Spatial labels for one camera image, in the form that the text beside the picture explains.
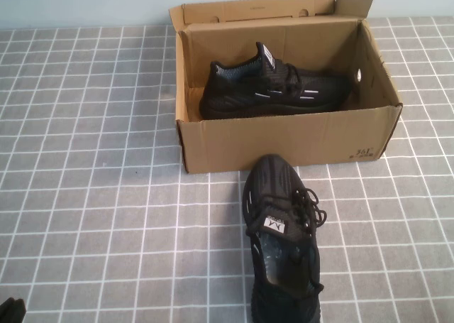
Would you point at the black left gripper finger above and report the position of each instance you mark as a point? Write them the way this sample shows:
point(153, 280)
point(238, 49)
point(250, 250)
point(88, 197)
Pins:
point(6, 312)
point(19, 312)

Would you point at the black sneaker with laces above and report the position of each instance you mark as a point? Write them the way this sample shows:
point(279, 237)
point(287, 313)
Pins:
point(273, 181)

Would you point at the brown cardboard shoe box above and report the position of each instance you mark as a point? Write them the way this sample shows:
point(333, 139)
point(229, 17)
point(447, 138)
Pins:
point(283, 149)

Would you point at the grey checked tablecloth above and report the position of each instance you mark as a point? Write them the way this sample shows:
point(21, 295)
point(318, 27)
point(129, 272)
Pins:
point(106, 195)

